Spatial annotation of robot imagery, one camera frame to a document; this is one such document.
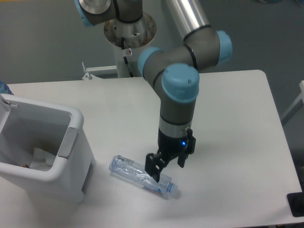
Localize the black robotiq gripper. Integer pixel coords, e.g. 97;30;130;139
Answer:
145;128;196;182

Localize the clear crushed plastic bottle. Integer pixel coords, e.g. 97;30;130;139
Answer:
109;155;178;198

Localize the white plastic wrapper bag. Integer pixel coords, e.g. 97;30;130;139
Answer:
29;148;56;171

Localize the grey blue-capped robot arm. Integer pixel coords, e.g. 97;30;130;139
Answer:
74;0;232;181

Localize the white plastic trash can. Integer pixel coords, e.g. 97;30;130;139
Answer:
0;94;95;202

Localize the black device at table edge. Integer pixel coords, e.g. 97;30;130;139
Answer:
287;192;304;218

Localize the blue patterned object left edge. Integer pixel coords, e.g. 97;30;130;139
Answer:
0;81;14;95

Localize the black cable on pedestal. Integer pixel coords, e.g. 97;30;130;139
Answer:
121;37;134;77

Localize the white pedestal base frame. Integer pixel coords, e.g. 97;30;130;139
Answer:
81;61;143;80

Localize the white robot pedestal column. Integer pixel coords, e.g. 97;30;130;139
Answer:
104;12;157;68

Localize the white frame at right edge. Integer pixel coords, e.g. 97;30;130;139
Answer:
281;80;304;126

